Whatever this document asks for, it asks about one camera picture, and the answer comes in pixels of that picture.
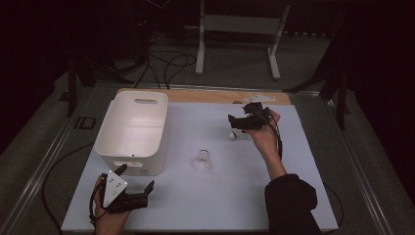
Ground white metal stand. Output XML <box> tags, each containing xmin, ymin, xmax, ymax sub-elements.
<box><xmin>195</xmin><ymin>0</ymin><xmax>292</xmax><ymax>81</ymax></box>

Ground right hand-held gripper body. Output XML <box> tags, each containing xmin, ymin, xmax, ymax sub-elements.
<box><xmin>240</xmin><ymin>93</ymin><xmax>277</xmax><ymax>131</ymax></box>

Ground black floor cable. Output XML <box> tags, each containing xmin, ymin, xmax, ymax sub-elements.
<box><xmin>41</xmin><ymin>141</ymin><xmax>96</xmax><ymax>235</ymax></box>
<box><xmin>322</xmin><ymin>182</ymin><xmax>345</xmax><ymax>229</ymax></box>

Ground white plastic storage bin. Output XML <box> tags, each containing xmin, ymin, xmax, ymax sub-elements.
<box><xmin>94</xmin><ymin>90</ymin><xmax>170</xmax><ymax>176</ymax></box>

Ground person's right hand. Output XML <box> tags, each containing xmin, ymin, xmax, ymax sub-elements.
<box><xmin>244</xmin><ymin>108</ymin><xmax>283</xmax><ymax>161</ymax></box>

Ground black metal stand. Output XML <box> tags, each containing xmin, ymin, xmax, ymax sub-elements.
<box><xmin>66</xmin><ymin>57</ymin><xmax>135</xmax><ymax>118</ymax></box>
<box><xmin>283</xmin><ymin>32</ymin><xmax>349</xmax><ymax>130</ymax></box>

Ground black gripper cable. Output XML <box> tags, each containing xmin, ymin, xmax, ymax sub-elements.
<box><xmin>257</xmin><ymin>109</ymin><xmax>284</xmax><ymax>161</ymax></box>
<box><xmin>88</xmin><ymin>172</ymin><xmax>109</xmax><ymax>227</ymax></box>

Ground metal floor rail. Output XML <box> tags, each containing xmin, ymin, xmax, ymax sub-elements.
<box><xmin>326</xmin><ymin>97</ymin><xmax>394</xmax><ymax>235</ymax></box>
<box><xmin>0</xmin><ymin>85</ymin><xmax>96</xmax><ymax>235</ymax></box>

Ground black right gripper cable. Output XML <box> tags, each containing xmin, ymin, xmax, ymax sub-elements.
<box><xmin>257</xmin><ymin>109</ymin><xmax>284</xmax><ymax>161</ymax></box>

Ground pale blue table mat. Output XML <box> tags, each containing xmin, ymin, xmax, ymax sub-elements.
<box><xmin>61</xmin><ymin>101</ymin><xmax>340</xmax><ymax>232</ymax></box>

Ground bundle of black cables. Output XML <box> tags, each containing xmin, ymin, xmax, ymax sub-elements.
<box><xmin>133</xmin><ymin>30</ymin><xmax>198</xmax><ymax>90</ymax></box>

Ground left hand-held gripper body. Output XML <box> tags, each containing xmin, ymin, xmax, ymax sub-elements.
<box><xmin>102</xmin><ymin>169</ymin><xmax>150</xmax><ymax>214</ymax></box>

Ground person's left hand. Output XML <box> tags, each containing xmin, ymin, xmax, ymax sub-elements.
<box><xmin>93</xmin><ymin>175</ymin><xmax>132</xmax><ymax>235</ymax></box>

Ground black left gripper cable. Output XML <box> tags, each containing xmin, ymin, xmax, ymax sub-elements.
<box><xmin>88</xmin><ymin>172</ymin><xmax>109</xmax><ymax>227</ymax></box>

